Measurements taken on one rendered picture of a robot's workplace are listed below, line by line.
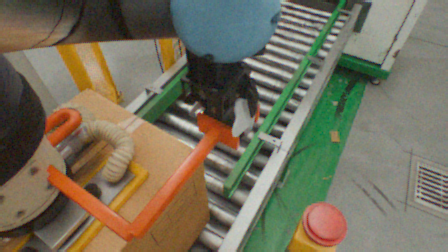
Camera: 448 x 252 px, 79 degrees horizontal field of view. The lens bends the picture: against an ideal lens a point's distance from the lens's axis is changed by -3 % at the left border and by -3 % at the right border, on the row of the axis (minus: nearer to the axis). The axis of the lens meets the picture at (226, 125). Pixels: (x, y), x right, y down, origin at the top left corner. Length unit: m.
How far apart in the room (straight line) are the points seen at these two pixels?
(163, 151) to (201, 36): 0.48
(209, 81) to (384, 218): 1.53
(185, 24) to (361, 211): 1.64
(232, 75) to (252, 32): 0.20
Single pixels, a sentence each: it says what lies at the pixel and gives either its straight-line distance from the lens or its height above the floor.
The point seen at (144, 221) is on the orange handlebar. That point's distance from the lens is 0.43.
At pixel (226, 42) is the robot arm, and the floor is 1.36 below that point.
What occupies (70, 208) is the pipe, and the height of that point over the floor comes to 1.00.
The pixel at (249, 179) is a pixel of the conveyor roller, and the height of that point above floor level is 0.54.
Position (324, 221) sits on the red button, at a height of 1.04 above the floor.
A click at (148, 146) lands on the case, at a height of 0.95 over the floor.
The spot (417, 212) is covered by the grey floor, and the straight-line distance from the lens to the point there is 1.91.
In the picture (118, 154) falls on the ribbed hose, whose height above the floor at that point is 1.02.
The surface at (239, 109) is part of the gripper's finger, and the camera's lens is 0.44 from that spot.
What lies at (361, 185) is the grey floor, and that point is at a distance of 1.84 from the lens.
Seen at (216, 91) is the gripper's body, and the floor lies 1.22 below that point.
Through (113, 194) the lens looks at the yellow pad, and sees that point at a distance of 0.60.
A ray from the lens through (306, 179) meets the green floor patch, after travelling 1.74.
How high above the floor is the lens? 1.47
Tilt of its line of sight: 50 degrees down
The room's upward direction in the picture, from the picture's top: straight up
